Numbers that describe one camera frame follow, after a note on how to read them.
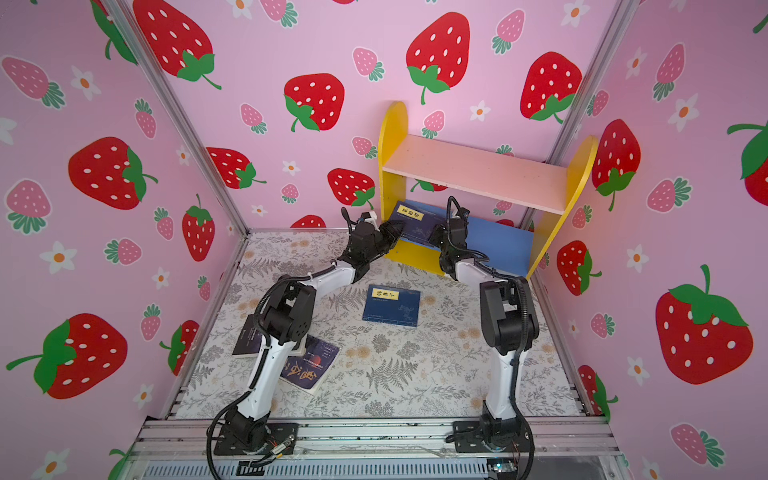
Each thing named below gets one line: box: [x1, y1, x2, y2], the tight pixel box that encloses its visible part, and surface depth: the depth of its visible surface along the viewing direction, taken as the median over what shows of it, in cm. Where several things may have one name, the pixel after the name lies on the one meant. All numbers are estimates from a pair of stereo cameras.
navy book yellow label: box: [390, 200, 448, 241], surface depth 103 cm
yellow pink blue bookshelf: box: [378, 101, 599, 280], surface depth 88 cm
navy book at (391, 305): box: [362, 284, 421, 327], surface depth 101 cm
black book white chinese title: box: [232, 314, 263, 355], surface depth 91 cm
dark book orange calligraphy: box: [279, 334, 341, 397], surface depth 86 cm
